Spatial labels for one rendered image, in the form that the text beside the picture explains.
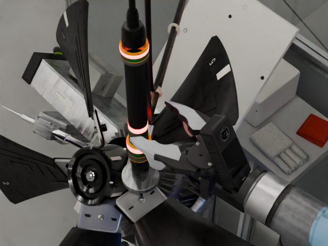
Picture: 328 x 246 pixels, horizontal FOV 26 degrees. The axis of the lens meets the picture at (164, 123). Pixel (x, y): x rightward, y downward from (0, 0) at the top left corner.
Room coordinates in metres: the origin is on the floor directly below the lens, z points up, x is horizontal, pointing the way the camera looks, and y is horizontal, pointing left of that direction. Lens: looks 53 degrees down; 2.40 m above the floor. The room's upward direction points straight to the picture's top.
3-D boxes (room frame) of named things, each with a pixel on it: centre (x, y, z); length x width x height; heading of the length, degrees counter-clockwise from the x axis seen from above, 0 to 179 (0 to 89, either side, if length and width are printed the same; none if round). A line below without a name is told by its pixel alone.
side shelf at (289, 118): (1.18, -0.28, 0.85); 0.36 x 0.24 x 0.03; 43
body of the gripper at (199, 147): (0.62, -0.09, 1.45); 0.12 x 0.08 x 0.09; 53
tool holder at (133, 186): (0.73, 0.04, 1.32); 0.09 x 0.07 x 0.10; 168
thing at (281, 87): (1.25, -0.25, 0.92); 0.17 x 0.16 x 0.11; 133
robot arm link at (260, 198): (0.57, -0.16, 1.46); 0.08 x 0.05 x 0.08; 143
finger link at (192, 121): (0.71, -0.04, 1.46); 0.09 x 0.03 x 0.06; 31
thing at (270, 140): (1.07, -0.30, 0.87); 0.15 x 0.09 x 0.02; 39
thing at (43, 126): (0.98, 0.27, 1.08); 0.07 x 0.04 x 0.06; 53
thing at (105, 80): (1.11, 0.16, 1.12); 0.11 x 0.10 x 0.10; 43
